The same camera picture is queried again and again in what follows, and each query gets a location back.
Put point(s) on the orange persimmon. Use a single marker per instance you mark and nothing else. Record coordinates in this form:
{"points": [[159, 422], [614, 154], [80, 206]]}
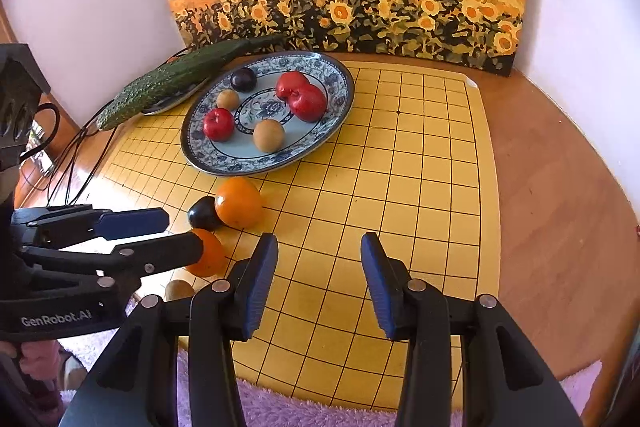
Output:
{"points": [[239, 202], [210, 259]]}

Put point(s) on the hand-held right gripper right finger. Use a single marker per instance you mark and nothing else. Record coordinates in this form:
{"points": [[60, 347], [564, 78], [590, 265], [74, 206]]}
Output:
{"points": [[380, 287]]}

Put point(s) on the yellow grid game board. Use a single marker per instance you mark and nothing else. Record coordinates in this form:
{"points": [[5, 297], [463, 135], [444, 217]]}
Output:
{"points": [[400, 207]]}

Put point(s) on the purple terry towel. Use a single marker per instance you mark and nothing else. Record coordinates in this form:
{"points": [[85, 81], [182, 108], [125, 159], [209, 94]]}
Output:
{"points": [[310, 414]]}

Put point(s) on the large red apple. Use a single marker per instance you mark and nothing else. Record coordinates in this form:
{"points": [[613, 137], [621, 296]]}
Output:
{"points": [[307, 103]]}

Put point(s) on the white terry towel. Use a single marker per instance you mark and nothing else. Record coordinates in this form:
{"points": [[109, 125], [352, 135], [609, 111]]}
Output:
{"points": [[95, 342]]}

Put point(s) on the tan kiwi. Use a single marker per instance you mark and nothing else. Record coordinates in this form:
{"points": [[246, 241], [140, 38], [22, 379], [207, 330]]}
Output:
{"points": [[268, 135], [227, 99], [179, 289]]}

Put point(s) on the small red apple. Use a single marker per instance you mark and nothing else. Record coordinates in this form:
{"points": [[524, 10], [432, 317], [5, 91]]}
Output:
{"points": [[292, 83], [218, 124]]}

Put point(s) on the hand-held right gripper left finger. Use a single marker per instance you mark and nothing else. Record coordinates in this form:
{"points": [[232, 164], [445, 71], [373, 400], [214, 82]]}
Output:
{"points": [[260, 287]]}

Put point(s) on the long green cucumber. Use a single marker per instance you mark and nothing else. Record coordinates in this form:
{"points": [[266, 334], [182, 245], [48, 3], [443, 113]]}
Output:
{"points": [[165, 82]]}

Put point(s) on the blue and white patterned plate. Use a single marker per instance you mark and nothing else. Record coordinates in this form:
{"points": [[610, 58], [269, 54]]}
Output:
{"points": [[330, 74]]}

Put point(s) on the small dark-rimmed plate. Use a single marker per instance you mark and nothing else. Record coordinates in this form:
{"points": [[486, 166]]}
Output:
{"points": [[175, 101]]}

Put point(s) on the person's left hand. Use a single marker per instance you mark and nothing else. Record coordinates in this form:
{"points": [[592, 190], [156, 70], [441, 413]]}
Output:
{"points": [[37, 354]]}

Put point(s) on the dark purple plum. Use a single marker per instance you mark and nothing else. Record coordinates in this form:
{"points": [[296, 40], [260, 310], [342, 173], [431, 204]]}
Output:
{"points": [[204, 213], [243, 79]]}

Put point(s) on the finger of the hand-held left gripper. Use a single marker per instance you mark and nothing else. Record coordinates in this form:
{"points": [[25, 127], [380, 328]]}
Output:
{"points": [[165, 252], [135, 222]]}

